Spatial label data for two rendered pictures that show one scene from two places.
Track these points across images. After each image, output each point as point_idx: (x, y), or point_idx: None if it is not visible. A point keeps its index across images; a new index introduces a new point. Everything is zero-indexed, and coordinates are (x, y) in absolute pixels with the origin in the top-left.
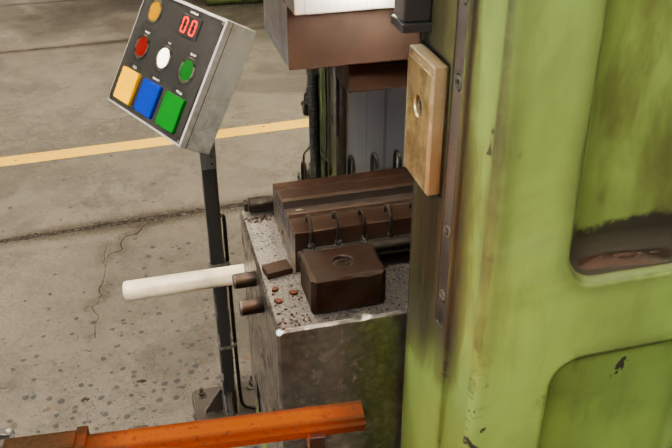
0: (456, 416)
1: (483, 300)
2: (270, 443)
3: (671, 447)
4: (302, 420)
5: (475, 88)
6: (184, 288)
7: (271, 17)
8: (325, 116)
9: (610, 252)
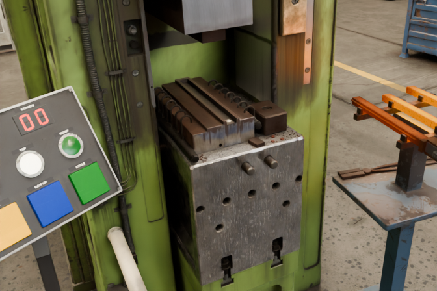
0: (318, 108)
1: (335, 43)
2: (263, 249)
3: None
4: (371, 104)
5: None
6: None
7: (209, 14)
8: (129, 110)
9: None
